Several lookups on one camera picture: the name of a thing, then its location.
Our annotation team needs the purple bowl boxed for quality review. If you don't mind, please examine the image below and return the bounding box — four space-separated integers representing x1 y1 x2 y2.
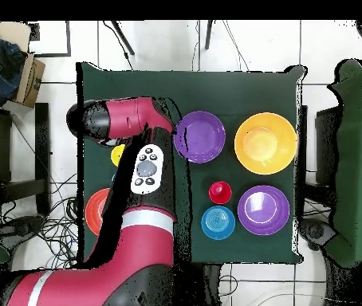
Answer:
237 185 291 237
174 110 226 164

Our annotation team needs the red cup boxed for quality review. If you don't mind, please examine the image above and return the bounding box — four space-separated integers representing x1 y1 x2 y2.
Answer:
208 180 233 206

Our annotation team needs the blue bowl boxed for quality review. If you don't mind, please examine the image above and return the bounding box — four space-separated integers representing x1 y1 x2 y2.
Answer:
200 205 237 241

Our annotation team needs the yellow cup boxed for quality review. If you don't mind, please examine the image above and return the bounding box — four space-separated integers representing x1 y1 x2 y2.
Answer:
110 143 127 167

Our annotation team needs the large yellow bowl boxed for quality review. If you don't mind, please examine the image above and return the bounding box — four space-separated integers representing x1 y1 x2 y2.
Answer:
234 112 297 175

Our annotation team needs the dark green tablecloth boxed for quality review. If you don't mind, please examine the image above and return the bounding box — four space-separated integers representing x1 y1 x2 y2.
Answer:
76 61 308 265

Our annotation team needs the orange-red bowl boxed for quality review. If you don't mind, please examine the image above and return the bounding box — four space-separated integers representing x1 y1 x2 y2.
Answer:
85 187 111 237

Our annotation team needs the black stand leg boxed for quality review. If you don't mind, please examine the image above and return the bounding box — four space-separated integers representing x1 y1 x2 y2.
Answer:
204 20 215 50
110 20 136 57

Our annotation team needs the black wheeled base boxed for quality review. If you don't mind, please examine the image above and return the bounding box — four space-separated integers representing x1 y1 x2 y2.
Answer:
298 216 336 253
0 214 46 253

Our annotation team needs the cardboard box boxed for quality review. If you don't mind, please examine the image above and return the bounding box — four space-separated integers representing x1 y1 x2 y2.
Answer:
11 52 46 108

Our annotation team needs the blue clothing pile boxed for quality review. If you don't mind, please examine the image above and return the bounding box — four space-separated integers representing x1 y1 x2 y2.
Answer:
0 31 27 106

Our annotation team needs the beige cardboard sheet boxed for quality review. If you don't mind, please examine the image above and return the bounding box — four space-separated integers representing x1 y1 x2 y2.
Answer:
0 21 32 52

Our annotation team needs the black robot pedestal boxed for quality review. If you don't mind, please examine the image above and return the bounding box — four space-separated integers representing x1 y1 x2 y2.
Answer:
196 263 225 304

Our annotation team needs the black cable tangle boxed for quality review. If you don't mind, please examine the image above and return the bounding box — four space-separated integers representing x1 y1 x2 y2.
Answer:
0 171 83 270

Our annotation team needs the black metal frame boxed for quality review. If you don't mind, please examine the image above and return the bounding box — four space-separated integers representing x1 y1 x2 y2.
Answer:
295 104 343 208
0 102 51 218

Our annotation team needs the white board black frame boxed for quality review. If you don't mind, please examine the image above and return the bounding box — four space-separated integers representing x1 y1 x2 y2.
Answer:
27 20 72 58

